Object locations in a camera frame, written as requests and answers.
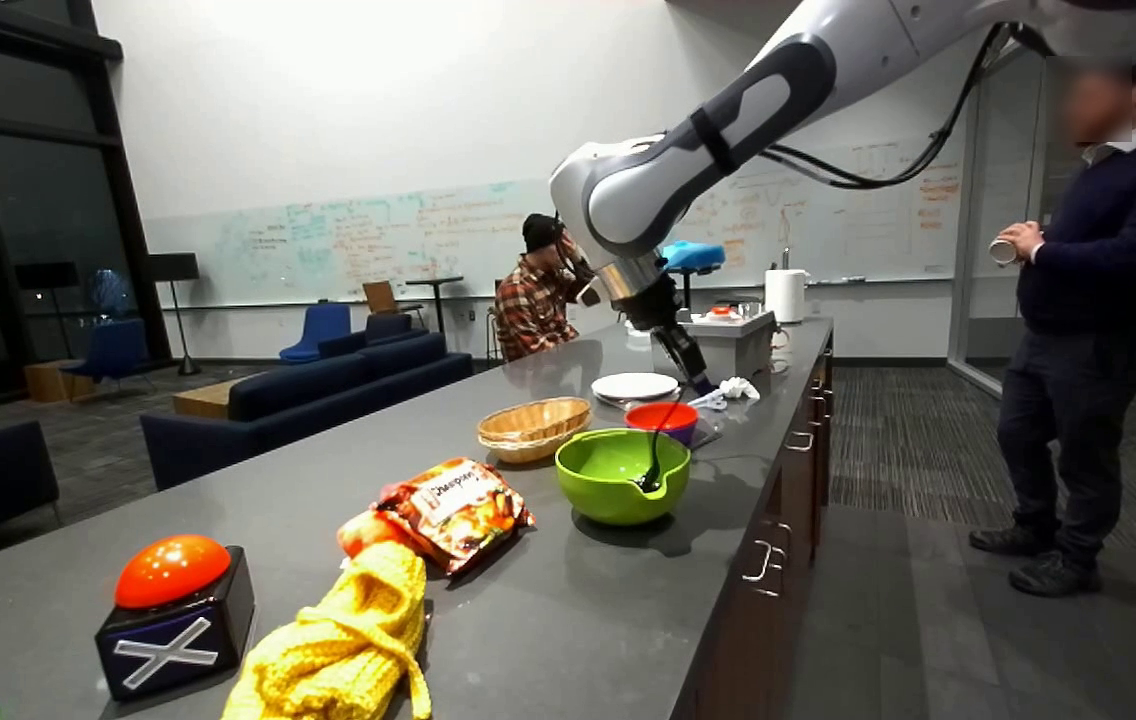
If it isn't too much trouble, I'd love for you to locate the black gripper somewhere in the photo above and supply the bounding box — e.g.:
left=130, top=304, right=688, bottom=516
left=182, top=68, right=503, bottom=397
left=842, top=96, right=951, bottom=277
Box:
left=614, top=274, right=720, bottom=402

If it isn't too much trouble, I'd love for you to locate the black spoon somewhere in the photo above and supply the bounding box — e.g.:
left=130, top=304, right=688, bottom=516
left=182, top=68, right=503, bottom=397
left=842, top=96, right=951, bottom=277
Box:
left=638, top=387, right=688, bottom=495

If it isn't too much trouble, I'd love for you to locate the red bowl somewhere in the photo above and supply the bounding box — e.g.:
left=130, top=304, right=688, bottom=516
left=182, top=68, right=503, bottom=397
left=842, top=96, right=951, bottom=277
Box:
left=622, top=397, right=706, bottom=445

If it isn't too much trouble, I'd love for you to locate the green bowl with spout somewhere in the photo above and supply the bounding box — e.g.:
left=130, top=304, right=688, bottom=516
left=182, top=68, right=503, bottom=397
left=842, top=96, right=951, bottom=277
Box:
left=551, top=425, right=699, bottom=527

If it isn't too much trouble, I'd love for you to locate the white crumpled cloth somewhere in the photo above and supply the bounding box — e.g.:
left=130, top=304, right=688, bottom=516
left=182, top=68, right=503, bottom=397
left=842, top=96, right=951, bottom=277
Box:
left=694, top=373, right=770, bottom=421

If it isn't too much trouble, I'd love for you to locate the grey metal bin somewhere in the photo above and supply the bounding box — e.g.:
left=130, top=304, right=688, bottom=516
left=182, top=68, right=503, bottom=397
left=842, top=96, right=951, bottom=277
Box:
left=677, top=308, right=780, bottom=383

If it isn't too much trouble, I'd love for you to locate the white plate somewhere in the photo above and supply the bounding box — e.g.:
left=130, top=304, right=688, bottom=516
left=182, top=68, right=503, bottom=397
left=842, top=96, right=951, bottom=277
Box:
left=589, top=368, right=683, bottom=409

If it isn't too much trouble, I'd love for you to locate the white paper towel roll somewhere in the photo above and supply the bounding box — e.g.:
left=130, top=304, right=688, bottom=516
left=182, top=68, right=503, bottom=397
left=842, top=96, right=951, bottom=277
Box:
left=759, top=265, right=818, bottom=330

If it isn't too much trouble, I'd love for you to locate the seated person in plaid shirt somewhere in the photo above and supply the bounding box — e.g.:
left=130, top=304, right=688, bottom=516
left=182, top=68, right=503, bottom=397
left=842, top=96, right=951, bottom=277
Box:
left=492, top=210, right=600, bottom=363

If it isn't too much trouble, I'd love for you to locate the wicker basket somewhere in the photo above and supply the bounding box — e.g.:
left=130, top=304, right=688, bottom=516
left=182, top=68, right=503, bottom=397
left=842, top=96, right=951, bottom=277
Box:
left=473, top=393, right=598, bottom=472

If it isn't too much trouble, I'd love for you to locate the wooden counter cabinet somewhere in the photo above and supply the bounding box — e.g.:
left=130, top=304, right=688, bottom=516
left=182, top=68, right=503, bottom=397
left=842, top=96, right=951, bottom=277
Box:
left=667, top=332, right=842, bottom=720

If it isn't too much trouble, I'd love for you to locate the dark high table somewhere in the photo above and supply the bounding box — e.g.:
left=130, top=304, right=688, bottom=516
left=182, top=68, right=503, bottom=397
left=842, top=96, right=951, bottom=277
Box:
left=406, top=274, right=469, bottom=352

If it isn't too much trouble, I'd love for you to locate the orange snack bag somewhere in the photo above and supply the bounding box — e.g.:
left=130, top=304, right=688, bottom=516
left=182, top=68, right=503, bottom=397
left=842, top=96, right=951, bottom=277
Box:
left=373, top=451, right=537, bottom=582

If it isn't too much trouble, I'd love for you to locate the brown chair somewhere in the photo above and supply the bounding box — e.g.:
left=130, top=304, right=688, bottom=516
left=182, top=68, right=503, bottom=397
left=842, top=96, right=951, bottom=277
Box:
left=361, top=277, right=407, bottom=321

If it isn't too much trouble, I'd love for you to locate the blue lounge chair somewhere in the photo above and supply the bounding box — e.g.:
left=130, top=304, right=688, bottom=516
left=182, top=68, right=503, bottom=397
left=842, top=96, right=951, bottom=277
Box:
left=80, top=265, right=154, bottom=383
left=277, top=301, right=361, bottom=368

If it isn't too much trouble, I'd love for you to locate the long navy sofa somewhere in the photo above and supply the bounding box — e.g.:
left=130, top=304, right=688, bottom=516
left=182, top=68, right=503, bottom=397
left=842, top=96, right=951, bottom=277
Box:
left=140, top=330, right=477, bottom=494

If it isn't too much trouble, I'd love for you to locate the standing person in navy sweater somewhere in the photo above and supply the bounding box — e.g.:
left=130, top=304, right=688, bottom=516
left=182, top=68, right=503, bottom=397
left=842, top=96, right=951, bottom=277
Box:
left=964, top=44, right=1136, bottom=600

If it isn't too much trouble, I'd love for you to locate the yellow knitted cloth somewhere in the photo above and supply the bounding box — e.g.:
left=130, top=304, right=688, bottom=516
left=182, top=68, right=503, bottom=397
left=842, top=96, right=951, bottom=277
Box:
left=221, top=536, right=436, bottom=720

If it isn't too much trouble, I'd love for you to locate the wooden coffee table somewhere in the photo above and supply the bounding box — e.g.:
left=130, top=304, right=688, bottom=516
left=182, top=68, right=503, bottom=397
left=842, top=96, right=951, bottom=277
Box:
left=173, top=376, right=256, bottom=425

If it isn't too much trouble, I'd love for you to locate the black stand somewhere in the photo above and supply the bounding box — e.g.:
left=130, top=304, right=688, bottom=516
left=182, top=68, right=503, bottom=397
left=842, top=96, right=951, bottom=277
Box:
left=149, top=247, right=206, bottom=376

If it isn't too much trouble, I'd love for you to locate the orange button on black box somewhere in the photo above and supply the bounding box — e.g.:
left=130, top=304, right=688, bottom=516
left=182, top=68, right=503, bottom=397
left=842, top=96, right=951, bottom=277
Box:
left=91, top=531, right=259, bottom=705

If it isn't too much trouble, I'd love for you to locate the wooden box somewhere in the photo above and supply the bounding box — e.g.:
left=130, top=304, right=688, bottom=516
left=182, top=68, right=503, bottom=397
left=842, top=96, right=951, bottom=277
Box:
left=19, top=355, right=98, bottom=409

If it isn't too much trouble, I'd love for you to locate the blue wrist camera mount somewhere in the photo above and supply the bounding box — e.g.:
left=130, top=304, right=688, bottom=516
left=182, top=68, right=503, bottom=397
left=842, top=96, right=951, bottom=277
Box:
left=658, top=238, right=731, bottom=282

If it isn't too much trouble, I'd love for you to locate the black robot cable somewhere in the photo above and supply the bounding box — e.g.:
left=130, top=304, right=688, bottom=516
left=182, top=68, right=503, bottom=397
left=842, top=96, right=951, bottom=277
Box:
left=765, top=21, right=1016, bottom=192

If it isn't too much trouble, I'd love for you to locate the wall whiteboard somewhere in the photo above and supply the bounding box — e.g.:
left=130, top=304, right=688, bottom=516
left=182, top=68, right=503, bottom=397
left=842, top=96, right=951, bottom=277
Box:
left=146, top=125, right=971, bottom=308

